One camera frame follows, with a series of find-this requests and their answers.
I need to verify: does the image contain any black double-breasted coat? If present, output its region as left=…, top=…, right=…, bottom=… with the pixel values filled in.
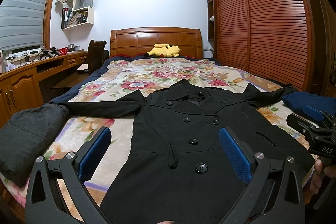
left=65, top=80, right=314, bottom=223

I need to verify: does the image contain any person's right hand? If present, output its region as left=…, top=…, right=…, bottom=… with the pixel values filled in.
left=310, top=157, right=336, bottom=194

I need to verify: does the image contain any folded navy blue garment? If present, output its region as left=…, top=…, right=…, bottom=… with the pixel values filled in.
left=282, top=92, right=336, bottom=121

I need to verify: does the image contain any folded black padded jacket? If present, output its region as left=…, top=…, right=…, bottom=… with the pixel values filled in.
left=1, top=103, right=69, bottom=188

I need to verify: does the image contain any wooden desk with cabinets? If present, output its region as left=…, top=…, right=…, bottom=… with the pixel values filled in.
left=1, top=51, right=87, bottom=126

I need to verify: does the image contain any floral blanket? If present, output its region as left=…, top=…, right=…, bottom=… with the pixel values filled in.
left=0, top=57, right=312, bottom=222

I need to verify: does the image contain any red-brown louvered wardrobe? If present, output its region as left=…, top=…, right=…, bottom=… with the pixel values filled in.
left=208, top=0, right=335, bottom=96

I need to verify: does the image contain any red basket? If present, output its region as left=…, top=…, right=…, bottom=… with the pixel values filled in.
left=58, top=47, right=68, bottom=56

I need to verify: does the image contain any dark wooden chair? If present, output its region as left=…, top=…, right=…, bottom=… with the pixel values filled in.
left=77, top=40, right=109, bottom=75

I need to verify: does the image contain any wooden headboard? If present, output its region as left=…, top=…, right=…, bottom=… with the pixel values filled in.
left=110, top=27, right=203, bottom=59

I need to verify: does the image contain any yellow Pikachu plush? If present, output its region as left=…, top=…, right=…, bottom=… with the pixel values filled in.
left=144, top=44, right=180, bottom=57

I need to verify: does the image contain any grey window blind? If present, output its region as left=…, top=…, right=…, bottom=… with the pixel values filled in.
left=0, top=0, right=46, bottom=51

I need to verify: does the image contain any white wall shelf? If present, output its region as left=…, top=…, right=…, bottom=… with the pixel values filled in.
left=61, top=0, right=95, bottom=31

